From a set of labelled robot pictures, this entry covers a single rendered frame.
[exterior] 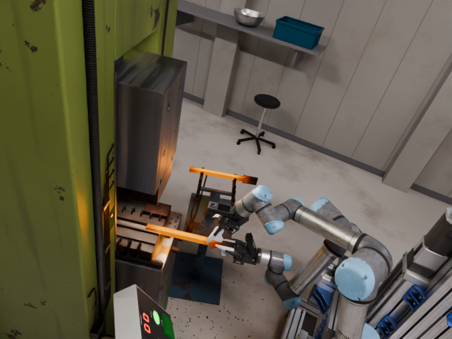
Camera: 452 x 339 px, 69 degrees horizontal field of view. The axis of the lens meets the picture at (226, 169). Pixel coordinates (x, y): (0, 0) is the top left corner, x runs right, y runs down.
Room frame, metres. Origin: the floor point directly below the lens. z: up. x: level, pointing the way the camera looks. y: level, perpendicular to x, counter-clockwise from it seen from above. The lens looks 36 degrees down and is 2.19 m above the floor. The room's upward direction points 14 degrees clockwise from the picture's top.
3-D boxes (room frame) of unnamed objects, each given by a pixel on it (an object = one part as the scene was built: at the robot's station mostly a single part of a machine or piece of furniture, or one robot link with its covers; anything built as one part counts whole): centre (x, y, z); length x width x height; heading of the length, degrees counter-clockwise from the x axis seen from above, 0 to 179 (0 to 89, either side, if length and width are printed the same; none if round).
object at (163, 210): (1.20, 0.29, 0.95); 0.12 x 0.09 x 0.07; 91
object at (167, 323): (0.61, 0.07, 1.01); 0.07 x 0.05 x 0.07; 26
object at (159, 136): (1.06, 0.44, 1.56); 0.42 x 0.39 x 0.40; 91
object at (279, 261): (1.05, -0.35, 0.98); 0.11 x 0.08 x 0.09; 90
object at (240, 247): (1.05, -0.19, 0.98); 0.12 x 0.08 x 0.09; 90
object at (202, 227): (1.55, 0.03, 0.65); 0.40 x 0.30 x 0.02; 5
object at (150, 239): (1.02, 0.44, 0.96); 0.42 x 0.20 x 0.09; 91
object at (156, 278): (1.08, 0.45, 0.69); 0.56 x 0.38 x 0.45; 91
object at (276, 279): (1.04, -0.36, 0.89); 0.11 x 0.08 x 0.11; 35
